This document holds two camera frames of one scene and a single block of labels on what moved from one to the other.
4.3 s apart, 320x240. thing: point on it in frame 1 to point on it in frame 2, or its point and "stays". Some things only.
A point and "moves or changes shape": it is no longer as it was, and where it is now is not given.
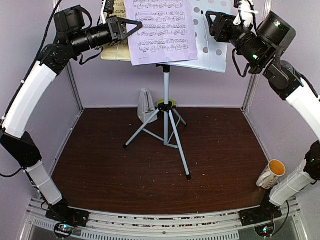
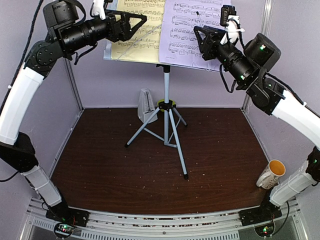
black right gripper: [223, 20] to [212, 39]
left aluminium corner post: [71, 75] stays
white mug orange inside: [271, 175] stays
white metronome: [145, 106] stays
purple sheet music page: [168, 34] moves or changes shape
